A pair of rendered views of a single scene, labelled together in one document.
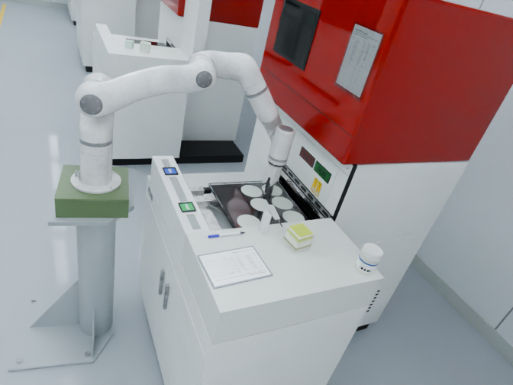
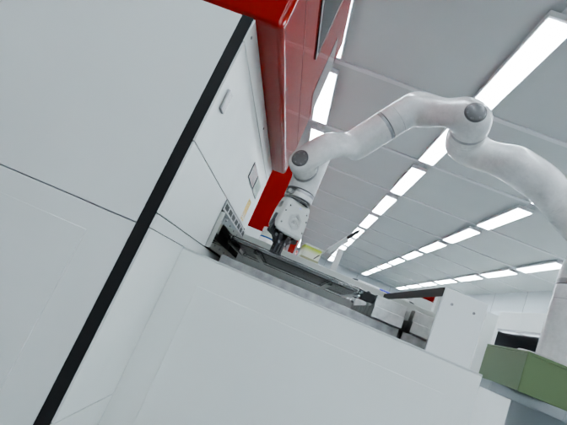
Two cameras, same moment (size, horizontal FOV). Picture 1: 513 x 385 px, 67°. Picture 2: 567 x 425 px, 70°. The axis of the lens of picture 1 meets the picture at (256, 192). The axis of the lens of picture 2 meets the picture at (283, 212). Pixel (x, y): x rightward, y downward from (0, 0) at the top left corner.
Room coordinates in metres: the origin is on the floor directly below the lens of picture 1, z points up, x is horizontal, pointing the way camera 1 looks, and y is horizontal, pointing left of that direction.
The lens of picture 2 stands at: (2.45, 0.63, 0.80)
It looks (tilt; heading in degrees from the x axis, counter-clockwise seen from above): 12 degrees up; 218
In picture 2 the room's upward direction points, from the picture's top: 23 degrees clockwise
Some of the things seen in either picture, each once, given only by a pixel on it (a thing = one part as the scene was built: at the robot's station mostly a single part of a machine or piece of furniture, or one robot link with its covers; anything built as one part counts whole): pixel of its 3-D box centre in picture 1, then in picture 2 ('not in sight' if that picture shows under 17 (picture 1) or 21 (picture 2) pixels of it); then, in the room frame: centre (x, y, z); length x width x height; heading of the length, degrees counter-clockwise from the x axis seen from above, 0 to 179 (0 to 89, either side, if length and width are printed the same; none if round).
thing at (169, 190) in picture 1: (176, 203); (416, 321); (1.30, 0.31, 0.89); 0.55 x 0.09 x 0.14; 32
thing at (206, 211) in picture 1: (204, 218); (372, 314); (1.28, 0.18, 0.87); 0.36 x 0.08 x 0.03; 32
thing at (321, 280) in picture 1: (281, 270); (314, 288); (1.06, -0.16, 0.89); 0.62 x 0.35 x 0.14; 122
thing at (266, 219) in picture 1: (270, 216); (334, 252); (1.17, -0.07, 1.03); 0.06 x 0.04 x 0.13; 122
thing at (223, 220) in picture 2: (299, 200); (228, 242); (1.56, -0.20, 0.89); 0.44 x 0.02 x 0.10; 32
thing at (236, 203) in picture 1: (261, 205); (293, 269); (1.44, -0.03, 0.90); 0.34 x 0.34 x 0.01; 32
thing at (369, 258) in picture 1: (368, 259); (267, 239); (1.10, -0.44, 1.01); 0.07 x 0.07 x 0.10
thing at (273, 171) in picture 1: (274, 170); (290, 216); (1.53, -0.05, 1.03); 0.10 x 0.07 x 0.11; 163
